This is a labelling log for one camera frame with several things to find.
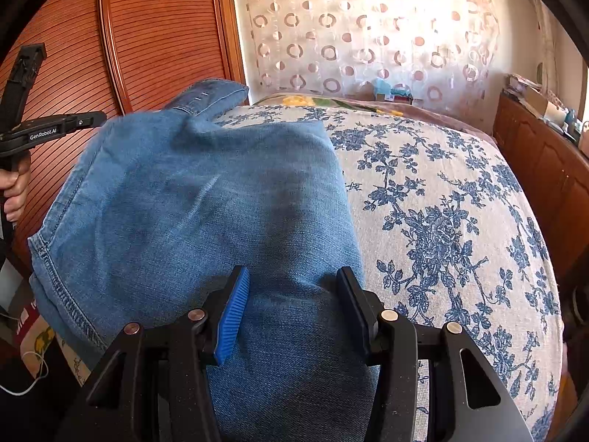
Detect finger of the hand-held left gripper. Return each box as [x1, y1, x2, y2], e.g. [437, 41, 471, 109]
[64, 111, 107, 130]

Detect red printed bag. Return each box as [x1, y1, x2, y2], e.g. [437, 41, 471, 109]
[11, 299, 42, 337]

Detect patterned window drape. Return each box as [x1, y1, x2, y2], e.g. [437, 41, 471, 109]
[529, 0, 560, 88]

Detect wooden slatted wardrobe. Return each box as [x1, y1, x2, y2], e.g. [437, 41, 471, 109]
[0, 0, 249, 281]

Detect wooden side cabinet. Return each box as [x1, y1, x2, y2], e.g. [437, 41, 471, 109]
[492, 92, 589, 327]

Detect person's left hand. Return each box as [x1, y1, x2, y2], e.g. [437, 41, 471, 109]
[0, 150, 33, 224]

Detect colourful floral blanket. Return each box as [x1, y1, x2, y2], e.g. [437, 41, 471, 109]
[248, 93, 498, 141]

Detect stack of papers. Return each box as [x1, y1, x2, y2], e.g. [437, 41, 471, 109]
[506, 73, 539, 97]

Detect white cable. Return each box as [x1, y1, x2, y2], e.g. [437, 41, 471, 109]
[0, 315, 50, 397]

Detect yellow green printed mat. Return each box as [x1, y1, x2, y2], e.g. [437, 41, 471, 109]
[23, 327, 56, 378]

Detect circle-patterned sheer curtain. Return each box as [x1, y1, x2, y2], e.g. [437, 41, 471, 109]
[230, 0, 502, 102]

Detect blue denim pants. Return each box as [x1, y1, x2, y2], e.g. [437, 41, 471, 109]
[28, 78, 380, 442]

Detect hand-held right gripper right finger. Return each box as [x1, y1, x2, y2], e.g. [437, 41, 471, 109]
[336, 266, 535, 442]

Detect open cardboard box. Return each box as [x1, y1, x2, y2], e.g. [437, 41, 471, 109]
[525, 87, 564, 123]

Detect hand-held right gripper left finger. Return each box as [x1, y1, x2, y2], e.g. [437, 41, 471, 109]
[57, 264, 251, 442]

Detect blue floral white sheet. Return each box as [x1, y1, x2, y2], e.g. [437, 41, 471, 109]
[60, 104, 567, 442]

